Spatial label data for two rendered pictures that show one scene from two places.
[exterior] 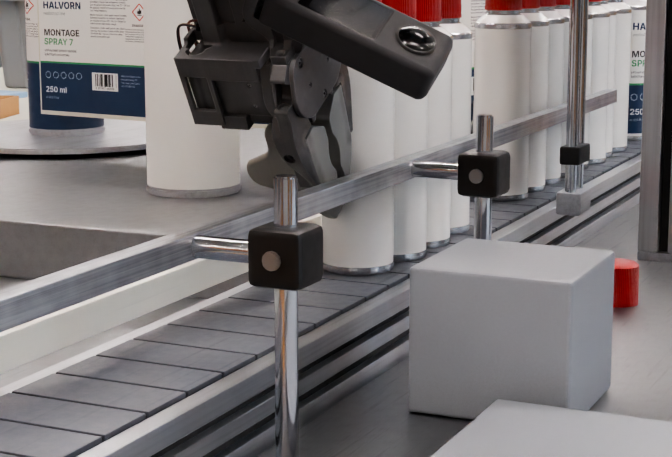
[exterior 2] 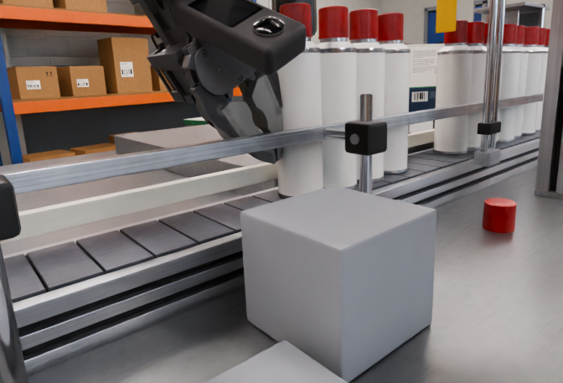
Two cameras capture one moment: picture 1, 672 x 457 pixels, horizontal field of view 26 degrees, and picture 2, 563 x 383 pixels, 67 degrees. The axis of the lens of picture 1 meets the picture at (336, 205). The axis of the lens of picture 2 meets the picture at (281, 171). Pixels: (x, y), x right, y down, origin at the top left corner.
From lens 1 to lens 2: 63 cm
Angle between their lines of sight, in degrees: 26
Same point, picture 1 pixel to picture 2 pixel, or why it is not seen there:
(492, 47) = (445, 64)
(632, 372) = (466, 305)
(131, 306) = (55, 221)
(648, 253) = (542, 191)
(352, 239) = (287, 178)
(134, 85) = not seen: hidden behind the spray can
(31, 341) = not seen: outside the picture
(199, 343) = (97, 251)
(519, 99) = (461, 95)
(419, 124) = (345, 104)
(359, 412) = (214, 313)
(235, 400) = (34, 317)
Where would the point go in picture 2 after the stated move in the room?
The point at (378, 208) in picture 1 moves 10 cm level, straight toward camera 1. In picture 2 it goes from (304, 158) to (256, 180)
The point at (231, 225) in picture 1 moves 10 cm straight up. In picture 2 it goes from (38, 173) to (11, 7)
